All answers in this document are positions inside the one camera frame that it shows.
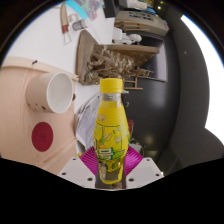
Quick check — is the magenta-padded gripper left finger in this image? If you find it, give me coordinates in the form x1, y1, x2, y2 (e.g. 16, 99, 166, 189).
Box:
57, 146, 99, 189

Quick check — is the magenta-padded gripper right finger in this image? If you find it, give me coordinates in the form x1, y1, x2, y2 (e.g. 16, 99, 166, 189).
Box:
123, 145, 165, 189

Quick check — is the yellow drink bottle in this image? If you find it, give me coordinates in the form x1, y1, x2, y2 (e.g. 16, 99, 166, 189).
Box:
92, 77, 132, 189

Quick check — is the light wooden board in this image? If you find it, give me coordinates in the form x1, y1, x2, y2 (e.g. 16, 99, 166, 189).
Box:
41, 136, 81, 176
0, 55, 80, 168

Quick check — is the newspaper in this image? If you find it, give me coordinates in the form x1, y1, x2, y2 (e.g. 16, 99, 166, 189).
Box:
75, 92, 102, 151

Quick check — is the flat round red coaster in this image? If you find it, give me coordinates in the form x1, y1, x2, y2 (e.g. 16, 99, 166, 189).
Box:
31, 121, 55, 153

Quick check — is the wooden easel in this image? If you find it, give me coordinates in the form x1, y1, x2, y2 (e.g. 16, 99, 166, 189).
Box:
124, 75, 144, 91

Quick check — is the cream dotted mug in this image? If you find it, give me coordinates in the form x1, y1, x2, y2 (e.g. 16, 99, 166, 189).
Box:
25, 71, 77, 115

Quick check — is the brown figure sculpture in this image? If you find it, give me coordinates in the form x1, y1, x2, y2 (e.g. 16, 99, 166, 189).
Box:
74, 29, 161, 86

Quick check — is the long ceiling light panel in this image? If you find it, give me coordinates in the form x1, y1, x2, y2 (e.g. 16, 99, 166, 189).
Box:
179, 14, 224, 146

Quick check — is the small paint jar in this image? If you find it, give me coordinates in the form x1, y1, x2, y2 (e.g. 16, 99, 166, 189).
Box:
71, 18, 91, 32

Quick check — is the dark flat case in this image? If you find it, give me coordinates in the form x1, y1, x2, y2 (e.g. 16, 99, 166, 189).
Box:
114, 9, 170, 37

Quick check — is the dark wall screen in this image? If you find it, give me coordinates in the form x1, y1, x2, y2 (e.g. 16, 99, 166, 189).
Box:
131, 34, 168, 83

